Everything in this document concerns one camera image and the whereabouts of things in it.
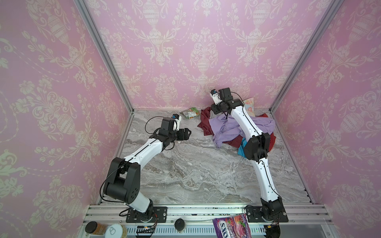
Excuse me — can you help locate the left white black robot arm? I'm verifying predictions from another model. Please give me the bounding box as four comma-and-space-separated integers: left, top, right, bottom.
101, 114, 191, 222

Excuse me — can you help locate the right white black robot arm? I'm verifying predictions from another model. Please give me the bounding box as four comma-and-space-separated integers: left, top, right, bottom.
210, 88, 289, 223

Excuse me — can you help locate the floral yellow cloth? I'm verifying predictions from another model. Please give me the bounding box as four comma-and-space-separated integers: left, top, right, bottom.
244, 98, 255, 117

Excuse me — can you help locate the maroon red cloth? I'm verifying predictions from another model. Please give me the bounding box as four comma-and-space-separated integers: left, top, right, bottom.
198, 107, 276, 151

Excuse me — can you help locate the lavender purple cloth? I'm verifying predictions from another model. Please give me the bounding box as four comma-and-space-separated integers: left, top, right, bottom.
208, 115, 275, 148

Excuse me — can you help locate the green snack packet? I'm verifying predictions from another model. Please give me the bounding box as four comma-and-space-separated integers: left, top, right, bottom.
181, 107, 199, 119

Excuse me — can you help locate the purple candy bag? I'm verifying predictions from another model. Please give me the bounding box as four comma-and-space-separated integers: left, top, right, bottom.
213, 214, 252, 238

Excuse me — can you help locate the white lid container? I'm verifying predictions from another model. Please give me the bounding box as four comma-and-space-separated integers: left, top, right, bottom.
105, 224, 128, 238

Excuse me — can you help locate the brown jar black lid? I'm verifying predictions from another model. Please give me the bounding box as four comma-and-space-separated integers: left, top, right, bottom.
85, 221, 108, 235

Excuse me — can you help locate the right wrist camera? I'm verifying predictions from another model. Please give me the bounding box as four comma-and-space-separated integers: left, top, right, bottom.
210, 89, 222, 105

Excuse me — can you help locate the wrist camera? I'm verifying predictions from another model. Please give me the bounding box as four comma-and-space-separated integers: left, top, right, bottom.
210, 89, 222, 105
172, 114, 182, 131

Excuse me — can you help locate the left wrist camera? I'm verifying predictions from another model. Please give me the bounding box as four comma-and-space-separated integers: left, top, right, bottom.
172, 114, 182, 131

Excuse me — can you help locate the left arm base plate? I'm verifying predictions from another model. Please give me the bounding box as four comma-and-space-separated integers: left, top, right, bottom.
126, 206, 168, 223

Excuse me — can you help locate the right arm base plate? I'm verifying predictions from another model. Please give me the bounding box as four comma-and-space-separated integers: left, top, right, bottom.
244, 205, 289, 223

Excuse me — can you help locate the right corner aluminium post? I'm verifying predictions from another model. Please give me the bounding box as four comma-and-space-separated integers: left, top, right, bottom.
269, 0, 344, 115

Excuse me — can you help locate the corner aluminium post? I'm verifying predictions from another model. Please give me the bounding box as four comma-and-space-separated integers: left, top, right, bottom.
269, 0, 344, 115
74, 0, 134, 115

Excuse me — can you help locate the aluminium front rail frame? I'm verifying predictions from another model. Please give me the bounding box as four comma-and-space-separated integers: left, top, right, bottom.
78, 203, 340, 238

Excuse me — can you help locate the left corner aluminium post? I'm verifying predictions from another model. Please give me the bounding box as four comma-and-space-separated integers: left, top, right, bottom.
74, 0, 134, 115

